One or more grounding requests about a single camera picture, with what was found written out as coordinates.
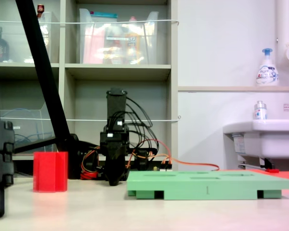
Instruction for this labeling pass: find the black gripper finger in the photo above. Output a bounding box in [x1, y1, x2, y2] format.
[105, 156, 126, 187]

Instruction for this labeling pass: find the red cross columnar block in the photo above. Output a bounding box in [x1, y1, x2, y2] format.
[33, 151, 69, 193]

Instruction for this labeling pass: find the green shape hole board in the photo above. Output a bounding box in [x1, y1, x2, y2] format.
[126, 170, 289, 201]

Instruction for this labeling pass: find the red and black table clamp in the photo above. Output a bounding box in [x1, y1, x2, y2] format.
[79, 146, 103, 180]
[134, 148, 158, 172]

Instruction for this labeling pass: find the green circuit board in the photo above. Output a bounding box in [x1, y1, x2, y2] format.
[153, 165, 173, 172]

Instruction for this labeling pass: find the grey shelf unit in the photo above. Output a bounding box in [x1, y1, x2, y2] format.
[0, 0, 179, 178]

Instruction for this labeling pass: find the black tripod brace strut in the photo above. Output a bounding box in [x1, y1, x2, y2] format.
[13, 137, 57, 154]

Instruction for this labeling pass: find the large clear storage bin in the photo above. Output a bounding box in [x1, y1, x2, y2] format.
[79, 8, 159, 65]

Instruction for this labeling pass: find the orange bottle with pink cap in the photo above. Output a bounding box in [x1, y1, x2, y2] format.
[125, 16, 142, 64]

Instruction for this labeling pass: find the notched black tripod leg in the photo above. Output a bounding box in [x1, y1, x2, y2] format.
[0, 120, 15, 218]

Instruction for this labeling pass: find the narrow clear storage bin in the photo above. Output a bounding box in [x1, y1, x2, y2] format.
[37, 11, 61, 64]

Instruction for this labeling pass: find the sink sticker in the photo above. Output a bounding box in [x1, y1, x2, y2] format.
[232, 133, 246, 154]

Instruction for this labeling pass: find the blue topped plastic bag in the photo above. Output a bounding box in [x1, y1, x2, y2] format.
[90, 12, 118, 20]

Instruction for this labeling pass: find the dark glass bottle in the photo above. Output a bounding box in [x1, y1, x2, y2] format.
[0, 26, 10, 63]

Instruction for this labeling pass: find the small clear bottle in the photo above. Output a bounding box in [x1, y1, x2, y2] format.
[252, 100, 267, 120]

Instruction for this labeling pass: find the white sink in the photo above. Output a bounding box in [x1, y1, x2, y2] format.
[223, 119, 289, 160]

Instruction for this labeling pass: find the white foam soap pump bottle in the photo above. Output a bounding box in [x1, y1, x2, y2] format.
[256, 48, 279, 87]

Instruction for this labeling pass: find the white cord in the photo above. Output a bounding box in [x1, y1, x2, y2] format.
[0, 115, 182, 123]
[0, 19, 180, 26]

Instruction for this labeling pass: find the black arm wire bundle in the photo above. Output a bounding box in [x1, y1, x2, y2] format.
[125, 96, 159, 156]

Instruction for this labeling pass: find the long orange wire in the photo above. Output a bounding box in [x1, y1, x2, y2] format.
[126, 139, 220, 172]

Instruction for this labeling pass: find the clear bin with cables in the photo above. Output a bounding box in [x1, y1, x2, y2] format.
[0, 101, 58, 156]

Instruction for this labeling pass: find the sink drain bracket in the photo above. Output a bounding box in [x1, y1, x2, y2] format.
[237, 155, 276, 169]

